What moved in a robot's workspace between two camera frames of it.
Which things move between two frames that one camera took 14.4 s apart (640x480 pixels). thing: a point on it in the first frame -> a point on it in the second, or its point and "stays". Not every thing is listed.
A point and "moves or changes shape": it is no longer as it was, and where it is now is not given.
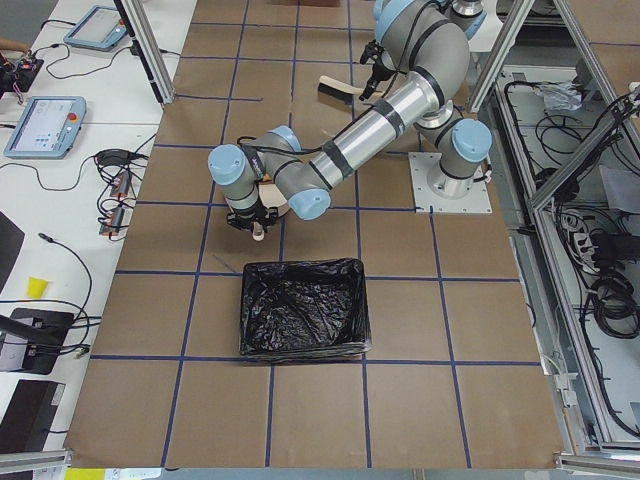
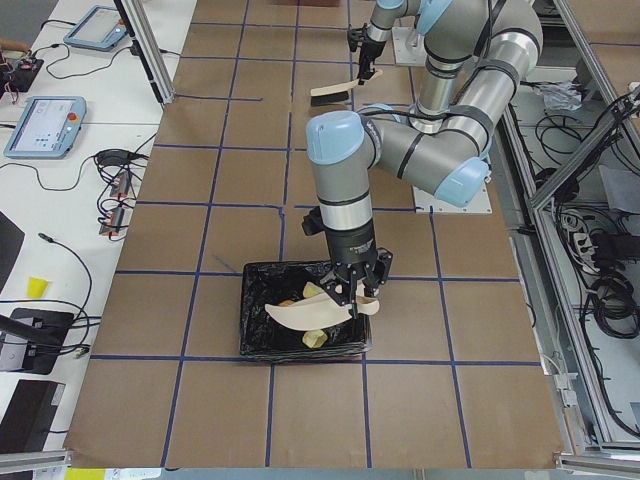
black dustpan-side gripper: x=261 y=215 -> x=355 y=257
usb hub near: x=112 y=221 stays
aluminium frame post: x=148 y=44 stays
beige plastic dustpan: x=270 y=196 -> x=316 y=310
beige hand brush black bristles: x=338 y=89 moves or changes shape
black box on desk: x=29 y=416 stays
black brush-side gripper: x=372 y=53 -> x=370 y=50
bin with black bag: x=304 y=309 stays
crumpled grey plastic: x=559 y=95 stays
